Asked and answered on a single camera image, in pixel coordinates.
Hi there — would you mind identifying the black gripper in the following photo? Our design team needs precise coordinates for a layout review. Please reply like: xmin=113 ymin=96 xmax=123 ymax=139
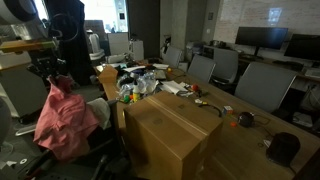
xmin=27 ymin=53 xmax=68 ymax=84

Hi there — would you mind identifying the pink shirt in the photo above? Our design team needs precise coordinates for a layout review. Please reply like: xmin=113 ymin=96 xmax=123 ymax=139
xmin=33 ymin=74 xmax=101 ymax=162

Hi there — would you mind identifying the white towel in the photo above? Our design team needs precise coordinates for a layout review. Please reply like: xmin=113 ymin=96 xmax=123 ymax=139
xmin=87 ymin=97 xmax=112 ymax=130

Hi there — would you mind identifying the small cardboard box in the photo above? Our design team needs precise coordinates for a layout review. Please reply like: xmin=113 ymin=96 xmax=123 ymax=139
xmin=97 ymin=65 xmax=119 ymax=85

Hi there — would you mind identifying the white yellow spray bottle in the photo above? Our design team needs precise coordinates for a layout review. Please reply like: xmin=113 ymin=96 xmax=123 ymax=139
xmin=132 ymin=79 xmax=141 ymax=103

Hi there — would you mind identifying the black robot stand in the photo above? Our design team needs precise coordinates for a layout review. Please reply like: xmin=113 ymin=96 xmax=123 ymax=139
xmin=0 ymin=144 xmax=58 ymax=180

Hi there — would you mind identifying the clear plastic bag pile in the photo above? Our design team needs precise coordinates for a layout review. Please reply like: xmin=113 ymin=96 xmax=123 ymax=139
xmin=118 ymin=71 xmax=158 ymax=98

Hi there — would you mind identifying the white paper stack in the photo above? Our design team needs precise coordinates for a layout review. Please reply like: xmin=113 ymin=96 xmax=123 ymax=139
xmin=161 ymin=79 xmax=189 ymax=96

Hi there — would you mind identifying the large brown cardboard box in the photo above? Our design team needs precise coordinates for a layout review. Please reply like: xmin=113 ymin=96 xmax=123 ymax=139
xmin=123 ymin=90 xmax=224 ymax=180

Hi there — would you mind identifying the rubik's cube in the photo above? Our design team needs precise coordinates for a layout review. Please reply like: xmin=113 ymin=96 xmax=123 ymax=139
xmin=222 ymin=105 xmax=234 ymax=116

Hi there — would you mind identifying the black round speaker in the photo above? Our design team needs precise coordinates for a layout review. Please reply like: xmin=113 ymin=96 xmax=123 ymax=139
xmin=238 ymin=111 xmax=256 ymax=128

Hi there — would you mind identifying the black computer monitor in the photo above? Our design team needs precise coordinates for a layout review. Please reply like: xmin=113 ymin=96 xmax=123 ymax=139
xmin=284 ymin=32 xmax=320 ymax=62
xmin=234 ymin=25 xmax=289 ymax=58

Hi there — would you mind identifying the black keyboard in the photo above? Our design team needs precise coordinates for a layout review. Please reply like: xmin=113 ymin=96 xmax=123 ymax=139
xmin=273 ymin=59 xmax=305 ymax=70

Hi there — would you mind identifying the black cylinder speaker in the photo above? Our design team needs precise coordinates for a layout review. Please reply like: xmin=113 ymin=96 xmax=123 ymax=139
xmin=265 ymin=131 xmax=301 ymax=167

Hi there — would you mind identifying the black cable loop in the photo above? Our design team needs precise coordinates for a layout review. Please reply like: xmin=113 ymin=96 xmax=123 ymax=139
xmin=199 ymin=103 xmax=223 ymax=118

